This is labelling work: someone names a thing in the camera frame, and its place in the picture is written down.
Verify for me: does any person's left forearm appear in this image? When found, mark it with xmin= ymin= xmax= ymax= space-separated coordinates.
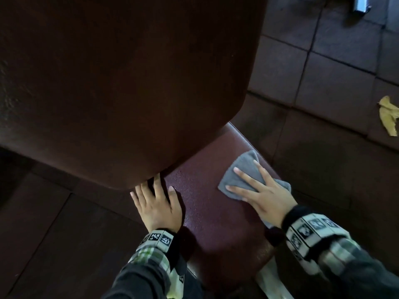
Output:
xmin=103 ymin=245 xmax=172 ymax=299

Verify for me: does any marker wristband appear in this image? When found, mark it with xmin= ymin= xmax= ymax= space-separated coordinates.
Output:
xmin=137 ymin=228 xmax=180 ymax=268
xmin=282 ymin=204 xmax=350 ymax=262

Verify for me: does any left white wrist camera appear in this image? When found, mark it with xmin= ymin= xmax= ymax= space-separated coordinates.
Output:
xmin=168 ymin=267 xmax=187 ymax=299

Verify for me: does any person's right forearm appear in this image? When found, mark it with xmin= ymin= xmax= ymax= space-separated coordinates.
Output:
xmin=318 ymin=238 xmax=399 ymax=299

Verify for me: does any person's left hand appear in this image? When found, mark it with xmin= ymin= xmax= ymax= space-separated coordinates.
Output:
xmin=130 ymin=173 xmax=183 ymax=234

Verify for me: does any person's right hand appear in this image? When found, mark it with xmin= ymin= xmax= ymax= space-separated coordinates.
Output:
xmin=225 ymin=160 xmax=298 ymax=229

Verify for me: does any right marker wristband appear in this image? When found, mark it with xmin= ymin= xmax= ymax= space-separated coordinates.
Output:
xmin=282 ymin=204 xmax=350 ymax=262

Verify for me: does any grey cleaning cloth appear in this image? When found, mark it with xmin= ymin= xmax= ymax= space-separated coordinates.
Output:
xmin=217 ymin=150 xmax=292 ymax=229

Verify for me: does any left marker wristband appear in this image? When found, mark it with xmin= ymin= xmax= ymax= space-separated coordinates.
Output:
xmin=137 ymin=228 xmax=180 ymax=268

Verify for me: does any yellow crumpled cloth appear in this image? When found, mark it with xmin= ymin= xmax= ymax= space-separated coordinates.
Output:
xmin=378 ymin=96 xmax=399 ymax=137

